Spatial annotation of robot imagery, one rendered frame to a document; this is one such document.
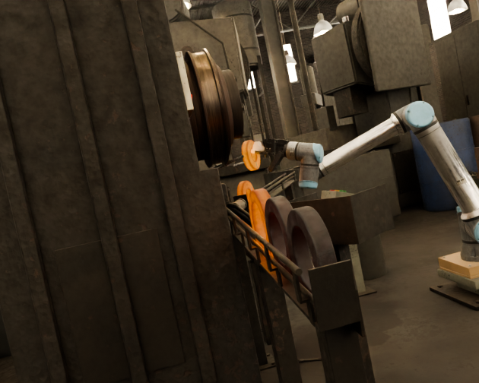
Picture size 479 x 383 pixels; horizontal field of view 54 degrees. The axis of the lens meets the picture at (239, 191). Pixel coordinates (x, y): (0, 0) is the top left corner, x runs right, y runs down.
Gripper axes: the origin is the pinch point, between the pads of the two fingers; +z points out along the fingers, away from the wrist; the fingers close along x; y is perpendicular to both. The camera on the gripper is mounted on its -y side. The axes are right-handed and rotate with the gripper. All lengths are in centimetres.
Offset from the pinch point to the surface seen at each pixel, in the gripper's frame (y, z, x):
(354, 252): -57, -49, -45
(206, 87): 29, -10, 67
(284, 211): 1, -63, 129
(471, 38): 116, -97, -439
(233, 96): 26, -15, 55
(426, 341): -69, -93, 23
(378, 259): -68, -58, -76
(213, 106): 22, -13, 67
